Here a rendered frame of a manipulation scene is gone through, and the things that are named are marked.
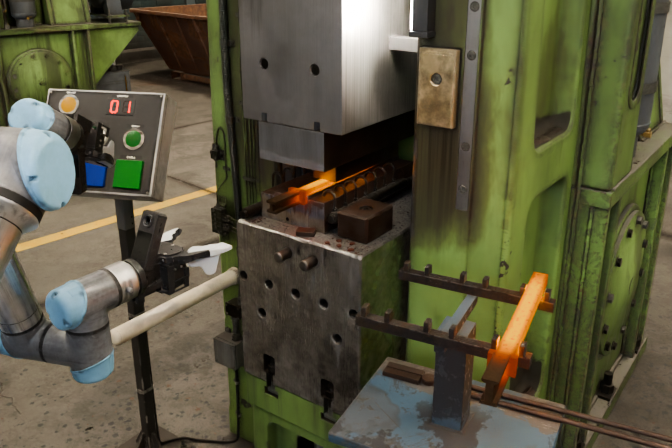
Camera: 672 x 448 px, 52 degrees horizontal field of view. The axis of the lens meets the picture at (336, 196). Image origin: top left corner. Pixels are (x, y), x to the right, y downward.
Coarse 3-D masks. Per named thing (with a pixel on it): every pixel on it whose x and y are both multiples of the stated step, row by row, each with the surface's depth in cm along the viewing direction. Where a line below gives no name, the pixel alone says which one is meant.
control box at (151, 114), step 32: (64, 96) 186; (96, 96) 184; (128, 96) 183; (160, 96) 181; (128, 128) 181; (160, 128) 180; (160, 160) 181; (96, 192) 179; (128, 192) 178; (160, 192) 182
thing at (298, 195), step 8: (312, 184) 171; (320, 184) 171; (328, 184) 173; (288, 192) 164; (296, 192) 164; (304, 192) 164; (272, 200) 159; (280, 200) 159; (288, 200) 162; (296, 200) 165; (304, 200) 165; (272, 208) 158; (280, 208) 160; (288, 208) 162
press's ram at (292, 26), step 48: (240, 0) 160; (288, 0) 152; (336, 0) 145; (384, 0) 157; (240, 48) 165; (288, 48) 156; (336, 48) 148; (384, 48) 161; (288, 96) 160; (336, 96) 152; (384, 96) 165
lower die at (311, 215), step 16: (400, 160) 195; (304, 176) 186; (352, 176) 179; (368, 176) 182; (400, 176) 190; (272, 192) 173; (320, 192) 169; (336, 192) 170; (352, 192) 172; (368, 192) 178; (400, 192) 192; (304, 208) 167; (320, 208) 164; (304, 224) 168; (320, 224) 165; (336, 224) 169
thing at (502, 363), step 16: (528, 288) 131; (544, 288) 135; (528, 304) 125; (512, 320) 120; (528, 320) 120; (512, 336) 115; (496, 352) 109; (512, 352) 111; (496, 368) 104; (512, 368) 108; (496, 384) 101; (480, 400) 103; (496, 400) 103
